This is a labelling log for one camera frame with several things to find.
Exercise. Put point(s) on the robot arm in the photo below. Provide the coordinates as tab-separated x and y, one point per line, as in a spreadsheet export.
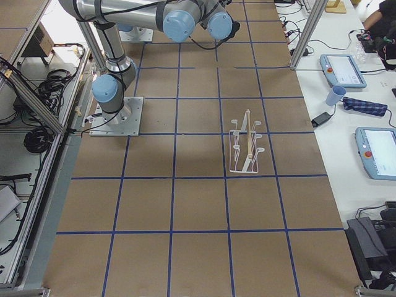
176	19

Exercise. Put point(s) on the blue cup on desk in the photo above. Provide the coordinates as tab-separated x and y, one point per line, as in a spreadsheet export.
336	93

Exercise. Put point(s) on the black power adapter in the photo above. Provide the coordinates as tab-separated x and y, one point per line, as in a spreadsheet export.
320	119

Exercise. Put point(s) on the blue checked cloth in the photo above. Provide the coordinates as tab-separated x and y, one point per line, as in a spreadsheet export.
366	107

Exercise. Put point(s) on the upper teach pendant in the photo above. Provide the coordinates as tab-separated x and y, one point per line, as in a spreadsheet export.
341	69

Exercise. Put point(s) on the teach pendant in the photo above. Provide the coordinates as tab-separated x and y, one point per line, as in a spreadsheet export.
341	69
376	147

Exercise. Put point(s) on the lower teach pendant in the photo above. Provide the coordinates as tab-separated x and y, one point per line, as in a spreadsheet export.
376	147

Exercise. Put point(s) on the black laptop bag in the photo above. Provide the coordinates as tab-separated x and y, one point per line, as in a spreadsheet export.
372	245

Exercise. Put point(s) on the white wire cup rack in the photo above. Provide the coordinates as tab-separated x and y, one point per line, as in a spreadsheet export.
243	148

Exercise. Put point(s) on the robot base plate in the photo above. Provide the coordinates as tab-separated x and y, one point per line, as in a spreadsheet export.
126	123

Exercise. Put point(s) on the aluminium frame post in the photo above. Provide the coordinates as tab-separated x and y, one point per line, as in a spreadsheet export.
308	30

